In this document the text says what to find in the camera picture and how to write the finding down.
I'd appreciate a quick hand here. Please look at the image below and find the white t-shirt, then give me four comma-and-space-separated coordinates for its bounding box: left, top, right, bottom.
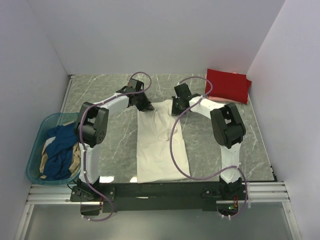
136, 99, 190, 183

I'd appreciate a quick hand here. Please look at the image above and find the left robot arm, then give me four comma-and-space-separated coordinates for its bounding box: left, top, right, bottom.
74, 77, 154, 201

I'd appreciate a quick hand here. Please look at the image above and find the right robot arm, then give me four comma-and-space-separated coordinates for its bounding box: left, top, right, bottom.
171, 83, 246, 200

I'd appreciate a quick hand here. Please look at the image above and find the folded red t-shirt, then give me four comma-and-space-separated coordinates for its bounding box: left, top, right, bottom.
204, 68, 252, 104

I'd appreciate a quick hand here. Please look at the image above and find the beige t-shirt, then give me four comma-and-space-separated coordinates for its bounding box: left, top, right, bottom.
39, 121, 81, 180

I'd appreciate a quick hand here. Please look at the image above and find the blue t-shirt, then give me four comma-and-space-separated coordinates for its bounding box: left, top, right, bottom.
42, 122, 78, 181

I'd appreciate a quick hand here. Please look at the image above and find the teal plastic basket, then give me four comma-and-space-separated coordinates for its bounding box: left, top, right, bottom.
25, 112, 80, 186

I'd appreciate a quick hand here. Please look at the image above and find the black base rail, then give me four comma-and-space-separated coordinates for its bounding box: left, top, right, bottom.
70, 180, 246, 216

